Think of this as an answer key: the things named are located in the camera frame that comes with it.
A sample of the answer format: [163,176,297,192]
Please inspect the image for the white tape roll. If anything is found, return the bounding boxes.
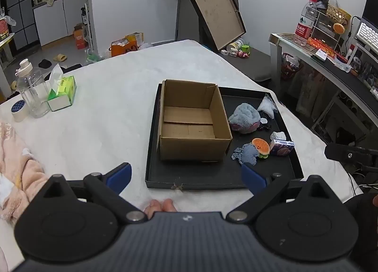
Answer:
[11,100,28,122]

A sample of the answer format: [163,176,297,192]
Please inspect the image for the orange burger plush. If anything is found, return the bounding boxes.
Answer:
[251,138,271,159]

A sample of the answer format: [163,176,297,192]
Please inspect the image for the clear plastic water bottle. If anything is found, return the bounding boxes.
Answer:
[15,59,51,118]

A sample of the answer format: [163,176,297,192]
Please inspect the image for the green tissue box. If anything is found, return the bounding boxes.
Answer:
[47,64,77,112]

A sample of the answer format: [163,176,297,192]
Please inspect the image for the long orange box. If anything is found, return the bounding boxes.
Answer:
[307,37,349,64]

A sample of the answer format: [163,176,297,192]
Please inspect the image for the purple planet box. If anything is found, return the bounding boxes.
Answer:
[269,132,295,157]

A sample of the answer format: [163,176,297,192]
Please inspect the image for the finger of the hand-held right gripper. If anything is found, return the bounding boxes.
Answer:
[324,142,378,170]

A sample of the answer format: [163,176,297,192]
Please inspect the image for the white keyboard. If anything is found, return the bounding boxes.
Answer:
[356,22,378,51]

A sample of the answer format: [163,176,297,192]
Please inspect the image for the black shallow tray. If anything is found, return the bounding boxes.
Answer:
[145,83,305,191]

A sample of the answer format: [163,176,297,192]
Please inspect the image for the blue-grey plush toy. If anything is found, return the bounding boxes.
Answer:
[228,103,261,134]

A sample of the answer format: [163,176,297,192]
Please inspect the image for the blue knitted cloth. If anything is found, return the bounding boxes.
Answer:
[231,145,258,166]

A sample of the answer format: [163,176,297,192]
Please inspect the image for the white desk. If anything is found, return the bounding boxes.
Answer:
[269,33,378,119]

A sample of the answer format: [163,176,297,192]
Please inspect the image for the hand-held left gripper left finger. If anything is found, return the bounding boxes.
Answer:
[38,162,149,224]

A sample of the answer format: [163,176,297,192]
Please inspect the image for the black lamp pole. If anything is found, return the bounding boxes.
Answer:
[175,0,185,41]

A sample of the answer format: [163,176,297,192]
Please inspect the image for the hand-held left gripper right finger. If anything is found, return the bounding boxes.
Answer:
[226,163,335,223]

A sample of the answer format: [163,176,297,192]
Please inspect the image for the brown cardboard box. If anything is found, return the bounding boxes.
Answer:
[156,79,233,163]

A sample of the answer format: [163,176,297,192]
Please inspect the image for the red basket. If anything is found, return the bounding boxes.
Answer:
[281,53,303,80]

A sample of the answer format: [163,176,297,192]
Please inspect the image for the black monitor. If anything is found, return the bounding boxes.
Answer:
[362,0,378,29]

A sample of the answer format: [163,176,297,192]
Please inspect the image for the green plastic bag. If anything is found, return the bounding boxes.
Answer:
[86,49,103,65]

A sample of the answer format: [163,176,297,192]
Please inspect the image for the orange cardboard box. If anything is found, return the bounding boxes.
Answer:
[73,25,87,50]

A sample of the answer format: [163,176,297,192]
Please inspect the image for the white plastic bag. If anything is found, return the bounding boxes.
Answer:
[257,95,278,119]

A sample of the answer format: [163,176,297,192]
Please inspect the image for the large red-label water bottle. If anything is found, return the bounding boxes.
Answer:
[294,0,317,46]

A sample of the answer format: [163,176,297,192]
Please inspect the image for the white cabinet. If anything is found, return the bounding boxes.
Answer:
[32,0,90,46]

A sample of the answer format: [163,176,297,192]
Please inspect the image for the black-framed brown tray lid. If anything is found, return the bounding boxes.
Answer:
[185,0,246,52]

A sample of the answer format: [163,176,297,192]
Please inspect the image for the person's bare toes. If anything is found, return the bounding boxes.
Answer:
[144,198,178,220]

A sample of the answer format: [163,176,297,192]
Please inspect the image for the orange shopping bag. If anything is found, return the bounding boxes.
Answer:
[111,33,144,57]

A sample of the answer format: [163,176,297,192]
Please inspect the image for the wicker basket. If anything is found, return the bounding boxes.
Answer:
[326,3,352,27]

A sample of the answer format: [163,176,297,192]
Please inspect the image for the pink blanket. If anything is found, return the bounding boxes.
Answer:
[0,121,49,222]

